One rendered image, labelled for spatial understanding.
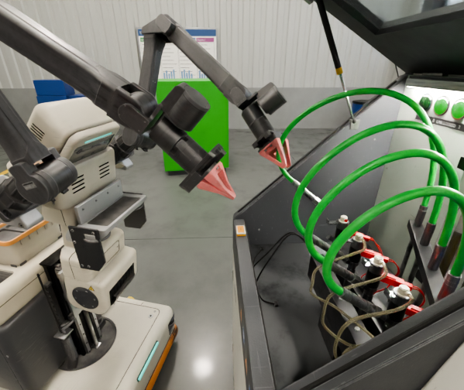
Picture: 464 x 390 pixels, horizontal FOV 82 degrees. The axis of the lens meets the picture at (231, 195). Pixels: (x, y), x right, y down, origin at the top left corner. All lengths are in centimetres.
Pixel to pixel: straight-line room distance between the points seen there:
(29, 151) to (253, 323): 62
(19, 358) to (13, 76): 761
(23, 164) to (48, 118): 19
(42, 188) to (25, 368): 85
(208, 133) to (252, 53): 357
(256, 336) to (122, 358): 95
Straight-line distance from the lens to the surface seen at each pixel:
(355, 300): 53
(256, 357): 63
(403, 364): 50
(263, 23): 720
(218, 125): 392
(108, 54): 752
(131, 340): 155
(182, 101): 50
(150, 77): 107
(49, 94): 710
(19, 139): 72
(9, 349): 132
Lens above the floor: 147
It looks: 26 degrees down
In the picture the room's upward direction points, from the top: straight up
